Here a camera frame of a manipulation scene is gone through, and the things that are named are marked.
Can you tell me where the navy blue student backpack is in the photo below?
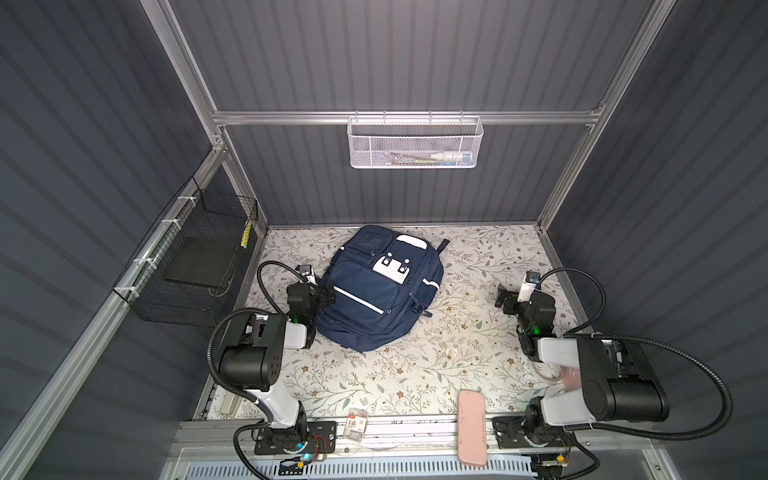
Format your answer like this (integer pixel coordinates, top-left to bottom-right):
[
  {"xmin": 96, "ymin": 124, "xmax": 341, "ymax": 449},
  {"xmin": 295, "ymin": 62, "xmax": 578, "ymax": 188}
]
[{"xmin": 315, "ymin": 225, "xmax": 450, "ymax": 353}]

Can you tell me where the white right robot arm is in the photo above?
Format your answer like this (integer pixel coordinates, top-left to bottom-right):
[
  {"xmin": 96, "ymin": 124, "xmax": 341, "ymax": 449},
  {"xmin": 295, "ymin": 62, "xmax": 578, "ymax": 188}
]
[{"xmin": 495, "ymin": 283, "xmax": 669, "ymax": 431}]

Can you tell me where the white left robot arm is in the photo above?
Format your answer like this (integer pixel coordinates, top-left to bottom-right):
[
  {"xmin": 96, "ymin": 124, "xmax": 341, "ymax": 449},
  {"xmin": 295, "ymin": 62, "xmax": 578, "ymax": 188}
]
[{"xmin": 205, "ymin": 282, "xmax": 335, "ymax": 433}]

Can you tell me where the clear tape roll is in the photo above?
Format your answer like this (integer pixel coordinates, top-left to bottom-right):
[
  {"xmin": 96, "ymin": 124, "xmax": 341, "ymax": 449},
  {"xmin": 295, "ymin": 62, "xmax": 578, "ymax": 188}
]
[{"xmin": 529, "ymin": 361, "xmax": 565, "ymax": 384}]

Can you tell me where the pink cup with pencils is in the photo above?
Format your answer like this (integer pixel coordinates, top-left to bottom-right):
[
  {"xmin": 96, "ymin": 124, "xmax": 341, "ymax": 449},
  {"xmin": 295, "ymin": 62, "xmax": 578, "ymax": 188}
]
[{"xmin": 562, "ymin": 367, "xmax": 582, "ymax": 391}]

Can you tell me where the beige stapler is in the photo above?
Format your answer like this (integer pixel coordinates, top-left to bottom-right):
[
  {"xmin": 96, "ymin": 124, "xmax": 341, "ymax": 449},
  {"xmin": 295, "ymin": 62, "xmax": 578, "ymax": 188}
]
[{"xmin": 218, "ymin": 391, "xmax": 241, "ymax": 418}]

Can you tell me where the small clear eraser box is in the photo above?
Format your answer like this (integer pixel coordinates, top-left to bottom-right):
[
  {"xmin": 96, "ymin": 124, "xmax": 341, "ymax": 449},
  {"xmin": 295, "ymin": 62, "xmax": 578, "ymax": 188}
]
[{"xmin": 344, "ymin": 408, "xmax": 368, "ymax": 443}]

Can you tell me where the pink pencil case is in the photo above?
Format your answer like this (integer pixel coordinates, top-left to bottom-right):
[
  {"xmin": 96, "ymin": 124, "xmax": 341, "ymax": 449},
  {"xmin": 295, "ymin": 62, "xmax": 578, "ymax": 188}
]
[{"xmin": 456, "ymin": 390, "xmax": 488, "ymax": 467}]

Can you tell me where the white marker in basket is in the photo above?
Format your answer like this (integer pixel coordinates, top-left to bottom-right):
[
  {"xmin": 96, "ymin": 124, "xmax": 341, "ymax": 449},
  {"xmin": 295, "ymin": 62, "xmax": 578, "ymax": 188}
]
[{"xmin": 430, "ymin": 151, "xmax": 473, "ymax": 165}]

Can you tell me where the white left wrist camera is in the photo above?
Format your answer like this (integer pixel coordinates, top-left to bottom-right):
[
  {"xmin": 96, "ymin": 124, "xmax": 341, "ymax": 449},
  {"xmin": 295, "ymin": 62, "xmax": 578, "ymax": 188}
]
[{"xmin": 296, "ymin": 264, "xmax": 317, "ymax": 285}]

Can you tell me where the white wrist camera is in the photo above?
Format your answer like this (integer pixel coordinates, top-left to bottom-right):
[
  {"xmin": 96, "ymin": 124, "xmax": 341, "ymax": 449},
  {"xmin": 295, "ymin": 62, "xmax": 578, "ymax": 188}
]
[
  {"xmin": 296, "ymin": 264, "xmax": 317, "ymax": 285},
  {"xmin": 517, "ymin": 271, "xmax": 541, "ymax": 303}
]

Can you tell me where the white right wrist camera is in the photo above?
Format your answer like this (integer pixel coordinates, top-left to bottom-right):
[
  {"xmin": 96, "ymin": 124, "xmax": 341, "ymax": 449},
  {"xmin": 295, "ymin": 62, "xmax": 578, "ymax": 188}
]
[{"xmin": 517, "ymin": 271, "xmax": 541, "ymax": 303}]

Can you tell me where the black wire wall basket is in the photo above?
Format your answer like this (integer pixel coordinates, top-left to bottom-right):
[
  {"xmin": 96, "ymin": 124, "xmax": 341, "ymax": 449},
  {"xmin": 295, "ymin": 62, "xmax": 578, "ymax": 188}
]
[{"xmin": 113, "ymin": 184, "xmax": 259, "ymax": 328}]

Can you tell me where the white wire mesh basket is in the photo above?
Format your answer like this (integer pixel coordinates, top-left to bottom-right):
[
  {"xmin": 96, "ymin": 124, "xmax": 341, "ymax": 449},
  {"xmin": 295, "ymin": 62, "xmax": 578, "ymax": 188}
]
[{"xmin": 346, "ymin": 115, "xmax": 484, "ymax": 170}]

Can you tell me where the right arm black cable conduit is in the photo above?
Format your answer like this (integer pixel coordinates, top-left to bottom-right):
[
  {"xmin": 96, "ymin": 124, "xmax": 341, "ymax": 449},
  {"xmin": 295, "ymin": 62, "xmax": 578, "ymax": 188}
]
[{"xmin": 536, "ymin": 266, "xmax": 734, "ymax": 442}]

